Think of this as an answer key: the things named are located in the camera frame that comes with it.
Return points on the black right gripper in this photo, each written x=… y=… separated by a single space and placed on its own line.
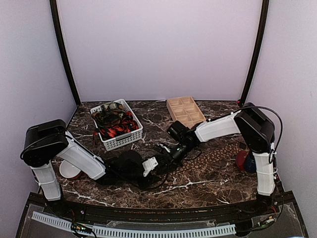
x=170 y=161

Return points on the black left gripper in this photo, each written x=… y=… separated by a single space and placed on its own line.
x=149 y=182

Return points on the brown floral tie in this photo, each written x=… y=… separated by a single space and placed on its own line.
x=200 y=158

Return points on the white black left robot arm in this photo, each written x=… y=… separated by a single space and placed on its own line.
x=47 y=141

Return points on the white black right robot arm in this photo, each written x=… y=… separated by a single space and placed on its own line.
x=256 y=128

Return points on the white perforated plastic basket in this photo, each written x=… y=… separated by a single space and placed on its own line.
x=121 y=140

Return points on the orange navy striped tie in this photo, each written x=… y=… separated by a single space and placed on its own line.
x=113 y=124

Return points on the wooden compartment tray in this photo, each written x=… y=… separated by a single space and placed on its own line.
x=185 y=110

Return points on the red saucer plate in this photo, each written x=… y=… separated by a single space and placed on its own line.
x=240 y=159

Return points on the green patterned tie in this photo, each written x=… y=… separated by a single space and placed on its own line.
x=112 y=107

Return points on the blue mug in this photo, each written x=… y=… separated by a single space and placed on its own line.
x=250 y=163

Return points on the orange white bowl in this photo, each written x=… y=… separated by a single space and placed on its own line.
x=69 y=171

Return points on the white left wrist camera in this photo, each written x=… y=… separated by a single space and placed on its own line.
x=149 y=165

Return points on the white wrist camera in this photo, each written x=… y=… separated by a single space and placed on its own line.
x=149 y=165
x=164 y=147

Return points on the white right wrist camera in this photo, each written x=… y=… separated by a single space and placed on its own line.
x=164 y=147

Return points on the white slotted cable duct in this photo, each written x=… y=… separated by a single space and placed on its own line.
x=97 y=231

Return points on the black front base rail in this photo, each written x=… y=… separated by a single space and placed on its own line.
x=233 y=213

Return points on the black right frame post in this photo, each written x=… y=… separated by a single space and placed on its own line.
x=256 y=52

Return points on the black frame post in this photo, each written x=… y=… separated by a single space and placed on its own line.
x=256 y=52
x=62 y=51

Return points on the black left frame post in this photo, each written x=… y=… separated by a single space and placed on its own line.
x=62 y=51

